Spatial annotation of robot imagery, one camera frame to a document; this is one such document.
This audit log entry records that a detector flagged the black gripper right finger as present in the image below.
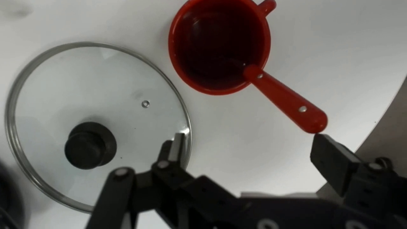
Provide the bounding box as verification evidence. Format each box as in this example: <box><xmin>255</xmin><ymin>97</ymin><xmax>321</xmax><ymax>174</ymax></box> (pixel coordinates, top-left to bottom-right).
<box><xmin>309</xmin><ymin>132</ymin><xmax>407</xmax><ymax>213</ymax></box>

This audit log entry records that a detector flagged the red mug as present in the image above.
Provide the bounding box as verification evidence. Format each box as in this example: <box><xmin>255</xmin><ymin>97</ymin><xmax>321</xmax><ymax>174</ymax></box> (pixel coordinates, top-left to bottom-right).
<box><xmin>168</xmin><ymin>0</ymin><xmax>277</xmax><ymax>96</ymax></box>

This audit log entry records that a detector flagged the glass pot lid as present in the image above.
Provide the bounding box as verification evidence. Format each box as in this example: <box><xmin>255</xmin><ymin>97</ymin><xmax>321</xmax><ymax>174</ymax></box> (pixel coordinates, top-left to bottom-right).
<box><xmin>4</xmin><ymin>40</ymin><xmax>193</xmax><ymax>213</ymax></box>

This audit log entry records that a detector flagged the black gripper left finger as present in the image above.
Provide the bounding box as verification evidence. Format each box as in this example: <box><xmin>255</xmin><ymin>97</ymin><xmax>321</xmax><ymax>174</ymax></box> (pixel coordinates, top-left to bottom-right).
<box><xmin>86</xmin><ymin>132</ymin><xmax>255</xmax><ymax>229</ymax></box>

